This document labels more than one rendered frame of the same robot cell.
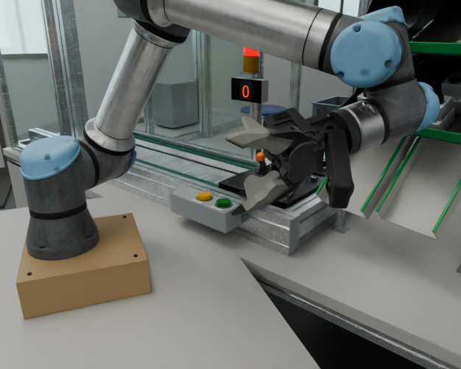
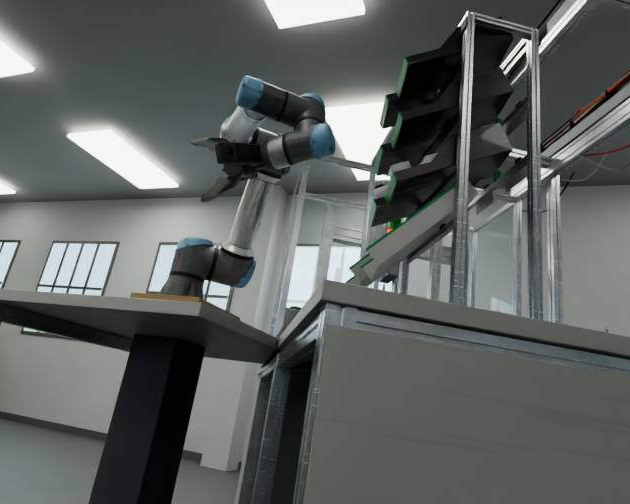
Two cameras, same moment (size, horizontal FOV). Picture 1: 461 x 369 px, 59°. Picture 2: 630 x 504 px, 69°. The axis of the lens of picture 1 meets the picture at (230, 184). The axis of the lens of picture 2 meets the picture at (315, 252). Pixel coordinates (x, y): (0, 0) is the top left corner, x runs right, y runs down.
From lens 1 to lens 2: 1.18 m
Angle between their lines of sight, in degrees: 58
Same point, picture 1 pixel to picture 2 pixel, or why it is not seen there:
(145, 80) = (249, 201)
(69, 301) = not seen: hidden behind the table
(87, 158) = (211, 251)
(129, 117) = (241, 228)
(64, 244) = (170, 289)
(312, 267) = not seen: hidden behind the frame
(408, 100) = (302, 127)
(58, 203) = (179, 265)
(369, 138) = (270, 145)
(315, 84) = not seen: outside the picture
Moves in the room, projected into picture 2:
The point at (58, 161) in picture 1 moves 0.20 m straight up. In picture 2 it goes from (189, 240) to (203, 186)
